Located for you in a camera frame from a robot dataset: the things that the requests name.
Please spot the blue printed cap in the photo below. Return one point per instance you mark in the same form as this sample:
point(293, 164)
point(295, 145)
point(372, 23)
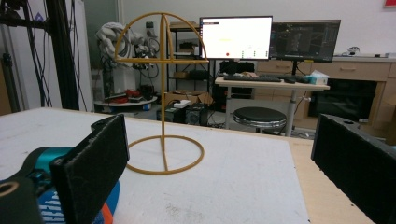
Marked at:
point(109, 200)

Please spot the open cardboard box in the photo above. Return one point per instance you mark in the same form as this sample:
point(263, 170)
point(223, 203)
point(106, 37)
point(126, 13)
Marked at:
point(190, 95)

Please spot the red wall sign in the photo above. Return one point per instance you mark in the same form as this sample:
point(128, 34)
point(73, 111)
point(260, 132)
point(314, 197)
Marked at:
point(390, 2)

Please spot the round white platform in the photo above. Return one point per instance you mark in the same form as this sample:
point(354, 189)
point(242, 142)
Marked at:
point(124, 102)

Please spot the black built-in oven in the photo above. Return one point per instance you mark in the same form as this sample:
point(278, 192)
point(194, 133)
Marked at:
point(342, 99)

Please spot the light wooden cabinet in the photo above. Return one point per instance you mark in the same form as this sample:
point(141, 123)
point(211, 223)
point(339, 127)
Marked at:
point(358, 70)

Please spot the monitor with white screen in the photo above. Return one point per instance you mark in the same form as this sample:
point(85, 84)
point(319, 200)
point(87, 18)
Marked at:
point(236, 37)

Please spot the wooden standing desk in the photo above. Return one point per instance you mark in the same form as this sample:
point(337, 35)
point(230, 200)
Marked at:
point(271, 85)

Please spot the black keyboard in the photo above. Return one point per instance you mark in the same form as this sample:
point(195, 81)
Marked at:
point(252, 78)

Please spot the black metal frame stand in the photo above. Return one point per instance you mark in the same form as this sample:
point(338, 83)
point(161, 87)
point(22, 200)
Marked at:
point(62, 62)

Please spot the monitor with dark screen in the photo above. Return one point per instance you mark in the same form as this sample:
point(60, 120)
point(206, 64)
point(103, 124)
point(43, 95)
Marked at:
point(305, 40)

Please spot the black computer case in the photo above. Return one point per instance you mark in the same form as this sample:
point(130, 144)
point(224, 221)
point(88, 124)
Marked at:
point(194, 113)

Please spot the small white device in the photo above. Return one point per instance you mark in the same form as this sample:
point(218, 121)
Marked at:
point(353, 50)

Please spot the black shelf rack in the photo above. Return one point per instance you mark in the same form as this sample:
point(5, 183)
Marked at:
point(186, 67)

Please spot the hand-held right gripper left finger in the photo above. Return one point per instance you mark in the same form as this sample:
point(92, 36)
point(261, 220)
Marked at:
point(90, 168)

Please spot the round black stool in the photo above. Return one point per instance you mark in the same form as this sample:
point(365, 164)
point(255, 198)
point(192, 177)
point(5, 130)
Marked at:
point(259, 116)

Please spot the white table mat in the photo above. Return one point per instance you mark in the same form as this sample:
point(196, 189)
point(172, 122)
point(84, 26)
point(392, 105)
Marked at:
point(218, 186)

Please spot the tissue box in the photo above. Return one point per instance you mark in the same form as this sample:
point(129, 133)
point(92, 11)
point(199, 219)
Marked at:
point(317, 79)

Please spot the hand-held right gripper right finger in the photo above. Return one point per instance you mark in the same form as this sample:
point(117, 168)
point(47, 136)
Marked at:
point(355, 161)

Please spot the black computer mouse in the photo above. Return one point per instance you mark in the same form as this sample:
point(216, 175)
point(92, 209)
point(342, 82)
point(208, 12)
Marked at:
point(289, 80)

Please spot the white power adapter box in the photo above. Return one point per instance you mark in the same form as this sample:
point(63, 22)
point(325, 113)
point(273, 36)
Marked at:
point(182, 103)

